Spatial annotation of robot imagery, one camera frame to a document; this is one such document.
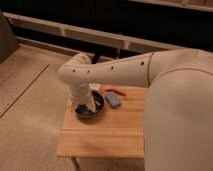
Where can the grey cabinet corner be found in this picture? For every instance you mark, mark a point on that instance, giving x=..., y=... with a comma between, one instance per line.
x=8, y=41

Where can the black ceramic bowl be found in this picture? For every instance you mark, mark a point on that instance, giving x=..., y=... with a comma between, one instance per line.
x=98, y=106

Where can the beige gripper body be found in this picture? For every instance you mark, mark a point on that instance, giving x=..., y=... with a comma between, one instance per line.
x=82, y=95

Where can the wooden table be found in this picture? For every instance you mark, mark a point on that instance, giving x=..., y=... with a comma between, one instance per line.
x=113, y=133

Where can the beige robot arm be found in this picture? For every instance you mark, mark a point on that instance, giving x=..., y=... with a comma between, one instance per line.
x=178, y=109

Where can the blue sponge block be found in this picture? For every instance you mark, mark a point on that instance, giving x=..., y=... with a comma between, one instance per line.
x=113, y=100

